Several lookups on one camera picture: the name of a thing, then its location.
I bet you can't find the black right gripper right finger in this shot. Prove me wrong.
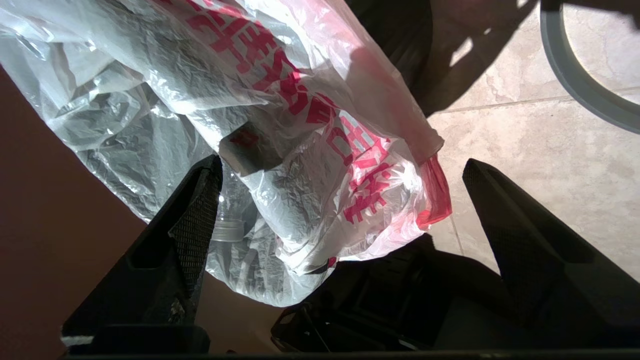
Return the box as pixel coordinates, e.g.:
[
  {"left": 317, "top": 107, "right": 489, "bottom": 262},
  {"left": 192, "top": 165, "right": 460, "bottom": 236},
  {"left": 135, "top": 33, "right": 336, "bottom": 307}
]
[{"left": 462, "top": 158, "right": 640, "bottom": 351}]

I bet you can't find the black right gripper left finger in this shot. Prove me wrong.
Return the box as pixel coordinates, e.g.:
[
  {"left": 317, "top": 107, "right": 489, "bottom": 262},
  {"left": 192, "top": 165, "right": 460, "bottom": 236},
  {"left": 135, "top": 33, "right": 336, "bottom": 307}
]
[{"left": 61, "top": 154, "right": 224, "bottom": 353}]

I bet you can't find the white red plastic bag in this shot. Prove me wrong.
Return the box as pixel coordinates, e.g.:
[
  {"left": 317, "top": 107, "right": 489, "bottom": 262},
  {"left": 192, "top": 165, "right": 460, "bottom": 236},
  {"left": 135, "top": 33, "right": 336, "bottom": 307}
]
[{"left": 0, "top": 0, "right": 452, "bottom": 307}]

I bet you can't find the grey plastic bin ring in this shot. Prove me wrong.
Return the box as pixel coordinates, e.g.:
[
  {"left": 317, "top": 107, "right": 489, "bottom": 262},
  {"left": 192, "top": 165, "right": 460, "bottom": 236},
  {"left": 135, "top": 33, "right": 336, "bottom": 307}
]
[{"left": 539, "top": 0, "right": 640, "bottom": 135}]

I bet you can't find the black trash bin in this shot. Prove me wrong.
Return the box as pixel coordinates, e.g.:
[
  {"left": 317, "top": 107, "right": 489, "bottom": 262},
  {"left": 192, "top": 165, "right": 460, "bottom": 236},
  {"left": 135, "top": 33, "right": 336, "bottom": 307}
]
[{"left": 272, "top": 0, "right": 501, "bottom": 353}]

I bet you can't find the empty clear plastic bottle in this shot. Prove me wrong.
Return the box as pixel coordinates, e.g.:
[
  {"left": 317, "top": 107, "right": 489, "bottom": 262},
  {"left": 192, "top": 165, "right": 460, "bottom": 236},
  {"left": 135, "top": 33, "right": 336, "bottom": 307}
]
[{"left": 210, "top": 165, "right": 261, "bottom": 246}]

